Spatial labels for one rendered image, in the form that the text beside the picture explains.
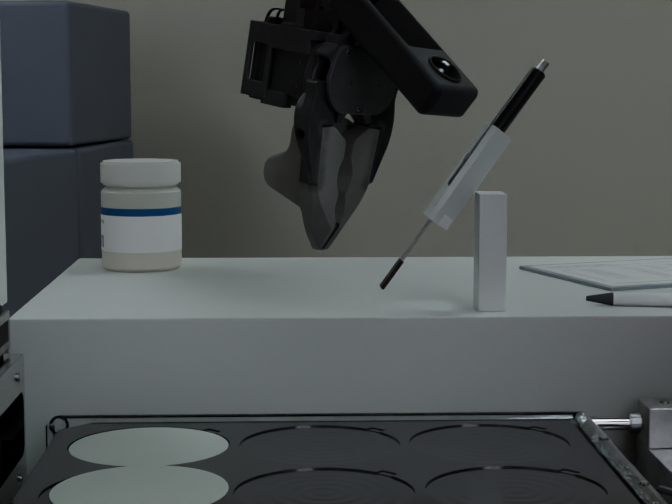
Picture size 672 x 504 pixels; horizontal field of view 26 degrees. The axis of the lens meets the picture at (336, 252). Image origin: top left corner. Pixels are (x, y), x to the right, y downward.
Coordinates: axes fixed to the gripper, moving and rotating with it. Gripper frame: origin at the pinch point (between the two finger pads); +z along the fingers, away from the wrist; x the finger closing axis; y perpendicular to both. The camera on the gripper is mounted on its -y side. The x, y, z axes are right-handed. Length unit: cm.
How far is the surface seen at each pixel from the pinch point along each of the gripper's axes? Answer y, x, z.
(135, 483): -6.8, 22.3, 12.2
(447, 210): -5.1, -6.3, -2.7
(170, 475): -7.2, 19.9, 12.0
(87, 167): 154, -110, 26
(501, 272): -8.7, -9.1, 1.1
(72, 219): 146, -101, 35
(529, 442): -18.2, -0.8, 9.5
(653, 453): -22.3, -10.2, 10.4
